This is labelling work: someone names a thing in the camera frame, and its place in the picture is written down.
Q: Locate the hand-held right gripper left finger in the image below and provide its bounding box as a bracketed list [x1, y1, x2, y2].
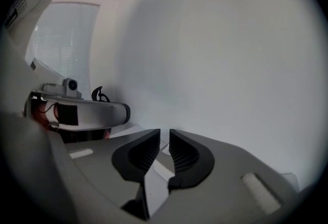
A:
[63, 128, 161, 220]

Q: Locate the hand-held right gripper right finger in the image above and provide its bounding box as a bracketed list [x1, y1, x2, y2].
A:
[153, 128, 302, 224]

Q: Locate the grey fisheye camera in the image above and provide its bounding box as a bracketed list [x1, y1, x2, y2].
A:
[42, 77, 83, 100]

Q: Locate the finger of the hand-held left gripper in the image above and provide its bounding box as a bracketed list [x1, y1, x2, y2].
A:
[57, 101, 131, 132]

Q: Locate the white table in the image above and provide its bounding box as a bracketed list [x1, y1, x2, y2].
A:
[109, 123, 161, 139]

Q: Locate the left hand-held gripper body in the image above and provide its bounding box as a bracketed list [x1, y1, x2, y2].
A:
[24, 57, 85, 132]

